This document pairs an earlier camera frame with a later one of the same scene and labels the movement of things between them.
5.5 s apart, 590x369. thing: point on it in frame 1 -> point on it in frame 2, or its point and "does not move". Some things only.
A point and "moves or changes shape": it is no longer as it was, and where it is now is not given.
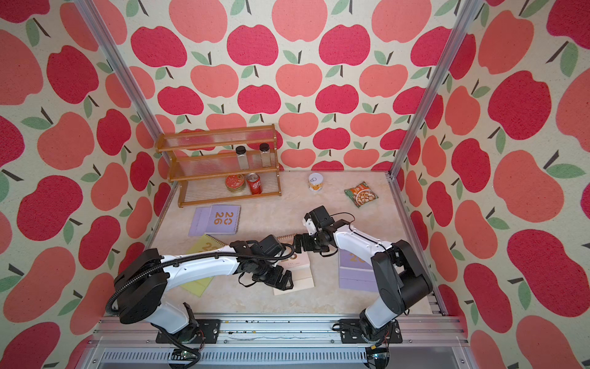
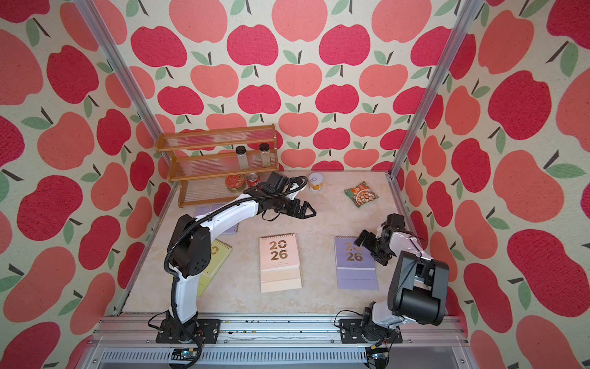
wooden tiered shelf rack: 223,164 does not move
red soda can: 254,183 does not move
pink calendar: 298,266 moves or changes shape
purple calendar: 355,274 does not move
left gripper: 277,279 -> 302,214
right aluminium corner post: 462,24 does not move
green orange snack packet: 361,194 does not move
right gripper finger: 303,242 -> 367,240
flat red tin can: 235,182 does not move
